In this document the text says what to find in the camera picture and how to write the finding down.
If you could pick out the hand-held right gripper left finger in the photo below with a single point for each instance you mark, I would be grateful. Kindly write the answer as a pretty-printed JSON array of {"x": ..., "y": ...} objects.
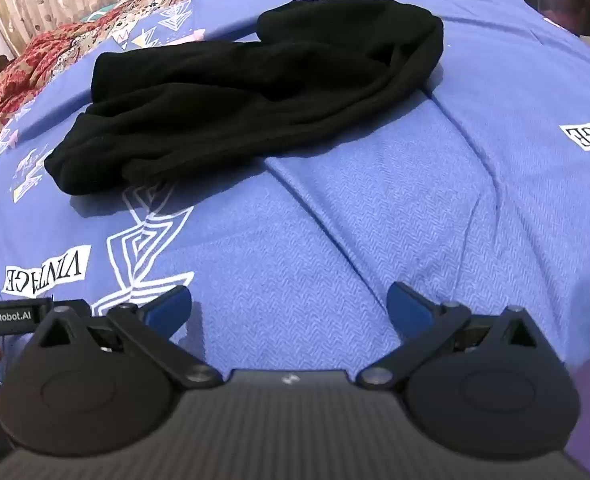
[{"x": 167, "y": 307}]

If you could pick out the blue printed bedsheet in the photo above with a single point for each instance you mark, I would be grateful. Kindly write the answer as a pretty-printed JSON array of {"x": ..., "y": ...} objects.
[{"x": 355, "y": 210}]

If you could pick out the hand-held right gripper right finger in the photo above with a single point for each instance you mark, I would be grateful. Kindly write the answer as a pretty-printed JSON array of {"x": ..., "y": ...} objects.
[{"x": 409, "y": 310}]

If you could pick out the black pants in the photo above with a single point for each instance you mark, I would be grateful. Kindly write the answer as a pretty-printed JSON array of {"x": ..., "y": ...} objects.
[{"x": 255, "y": 95}]

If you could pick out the red patterned quilt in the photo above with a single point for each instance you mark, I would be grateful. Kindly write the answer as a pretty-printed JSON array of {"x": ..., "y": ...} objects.
[{"x": 30, "y": 75}]

